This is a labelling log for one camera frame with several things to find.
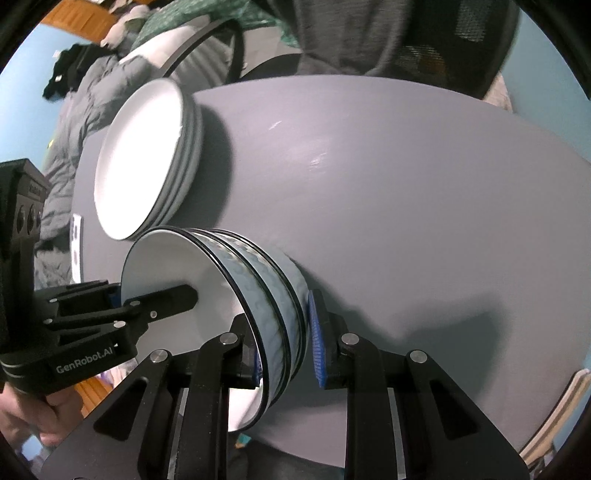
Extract white plate with dark rim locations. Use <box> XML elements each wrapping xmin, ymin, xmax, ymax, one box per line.
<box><xmin>93</xmin><ymin>78</ymin><xmax>190</xmax><ymax>241</ymax></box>
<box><xmin>134</xmin><ymin>98</ymin><xmax>199</xmax><ymax>232</ymax></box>
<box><xmin>152</xmin><ymin>105</ymin><xmax>205</xmax><ymax>223</ymax></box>

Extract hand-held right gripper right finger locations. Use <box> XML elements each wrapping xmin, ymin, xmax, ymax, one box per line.
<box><xmin>307</xmin><ymin>290</ymin><xmax>532</xmax><ymax>480</ymax></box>

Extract wooden wardrobe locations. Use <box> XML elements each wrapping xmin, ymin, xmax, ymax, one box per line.
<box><xmin>41</xmin><ymin>0</ymin><xmax>117</xmax><ymax>29</ymax></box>

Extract black office chair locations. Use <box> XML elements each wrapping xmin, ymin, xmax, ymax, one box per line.
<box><xmin>159</xmin><ymin>0</ymin><xmax>520</xmax><ymax>100</ymax></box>

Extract black clothing pile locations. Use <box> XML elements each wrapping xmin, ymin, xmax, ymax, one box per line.
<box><xmin>42</xmin><ymin>43</ymin><xmax>114</xmax><ymax>100</ymax></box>

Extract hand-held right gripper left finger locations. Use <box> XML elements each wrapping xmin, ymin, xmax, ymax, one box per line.
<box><xmin>39</xmin><ymin>314</ymin><xmax>266</xmax><ymax>480</ymax></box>

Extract green checkered cloth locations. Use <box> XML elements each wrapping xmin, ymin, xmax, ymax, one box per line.
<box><xmin>133</xmin><ymin>0</ymin><xmax>297</xmax><ymax>48</ymax></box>

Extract grey duvet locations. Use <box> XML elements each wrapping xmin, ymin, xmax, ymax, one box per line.
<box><xmin>34</xmin><ymin>54</ymin><xmax>154</xmax><ymax>288</ymax></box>

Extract person's left hand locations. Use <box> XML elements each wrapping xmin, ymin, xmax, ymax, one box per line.
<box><xmin>0</xmin><ymin>387</ymin><xmax>86</xmax><ymax>447</ymax></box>

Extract beige clothing pile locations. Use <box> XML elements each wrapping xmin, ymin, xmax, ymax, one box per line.
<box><xmin>100</xmin><ymin>4</ymin><xmax>149</xmax><ymax>48</ymax></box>

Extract grey fleece jacket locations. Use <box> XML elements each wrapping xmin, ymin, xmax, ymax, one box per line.
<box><xmin>267</xmin><ymin>0</ymin><xmax>463</xmax><ymax>78</ymax></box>

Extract white bowl with dark rim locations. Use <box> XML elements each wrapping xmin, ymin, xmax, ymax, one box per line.
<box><xmin>120</xmin><ymin>226</ymin><xmax>279</xmax><ymax>433</ymax></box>
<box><xmin>202</xmin><ymin>229</ymin><xmax>298</xmax><ymax>381</ymax></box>
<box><xmin>225</xmin><ymin>231</ymin><xmax>310</xmax><ymax>371</ymax></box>

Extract beige wooden slats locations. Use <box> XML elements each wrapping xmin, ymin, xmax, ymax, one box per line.
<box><xmin>519</xmin><ymin>366</ymin><xmax>591</xmax><ymax>468</ymax></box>

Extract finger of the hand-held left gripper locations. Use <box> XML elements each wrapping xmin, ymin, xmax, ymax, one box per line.
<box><xmin>34</xmin><ymin>279</ymin><xmax>122</xmax><ymax>320</ymax></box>
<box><xmin>121</xmin><ymin>284</ymin><xmax>199</xmax><ymax>324</ymax></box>

